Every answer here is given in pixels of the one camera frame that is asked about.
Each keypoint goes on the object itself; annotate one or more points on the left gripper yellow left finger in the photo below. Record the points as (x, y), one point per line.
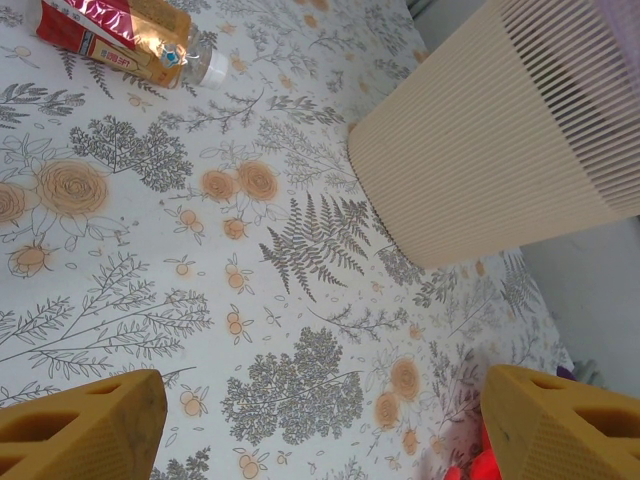
(75, 440)

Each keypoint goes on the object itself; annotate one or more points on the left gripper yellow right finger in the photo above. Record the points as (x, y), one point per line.
(565, 435)

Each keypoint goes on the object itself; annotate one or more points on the red gold label bottle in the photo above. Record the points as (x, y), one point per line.
(100, 30)

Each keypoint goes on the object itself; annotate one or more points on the beige ribbed bin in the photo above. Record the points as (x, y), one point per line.
(475, 150)

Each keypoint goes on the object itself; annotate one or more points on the red shark plush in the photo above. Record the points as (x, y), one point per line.
(482, 465)

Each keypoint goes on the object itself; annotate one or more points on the aluminium side rail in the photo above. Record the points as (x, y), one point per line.
(590, 372)

